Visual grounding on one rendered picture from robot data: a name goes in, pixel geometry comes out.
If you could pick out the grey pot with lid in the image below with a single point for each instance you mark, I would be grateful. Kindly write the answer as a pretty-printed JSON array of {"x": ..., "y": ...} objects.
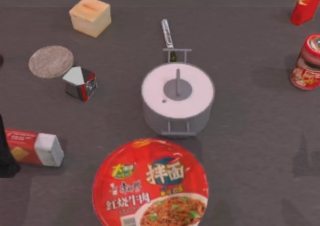
[{"x": 160, "y": 93}]

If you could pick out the red labelled jar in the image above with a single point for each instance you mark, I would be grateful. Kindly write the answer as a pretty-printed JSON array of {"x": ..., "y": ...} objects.
[{"x": 307, "y": 66}]

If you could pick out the silver knife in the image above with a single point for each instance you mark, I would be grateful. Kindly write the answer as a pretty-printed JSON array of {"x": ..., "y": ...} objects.
[{"x": 167, "y": 33}]

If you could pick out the red instant noodle bowl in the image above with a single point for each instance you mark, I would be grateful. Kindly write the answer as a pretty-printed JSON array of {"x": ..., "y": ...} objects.
[{"x": 150, "y": 181}]

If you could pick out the silver and red carton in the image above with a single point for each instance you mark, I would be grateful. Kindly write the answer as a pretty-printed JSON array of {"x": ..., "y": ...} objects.
[{"x": 80, "y": 84}]

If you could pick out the beige wooden box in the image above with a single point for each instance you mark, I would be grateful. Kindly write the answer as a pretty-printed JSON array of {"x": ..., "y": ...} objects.
[{"x": 90, "y": 17}]

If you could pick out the round gray stone coaster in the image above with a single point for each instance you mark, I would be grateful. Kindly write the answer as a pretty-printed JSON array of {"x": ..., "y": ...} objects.
[{"x": 50, "y": 61}]

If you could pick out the red and white cracker box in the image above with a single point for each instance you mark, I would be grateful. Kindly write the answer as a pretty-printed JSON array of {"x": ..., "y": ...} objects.
[{"x": 32, "y": 147}]

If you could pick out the red french fries box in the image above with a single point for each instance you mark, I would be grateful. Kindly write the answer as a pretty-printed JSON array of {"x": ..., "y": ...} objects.
[{"x": 303, "y": 11}]

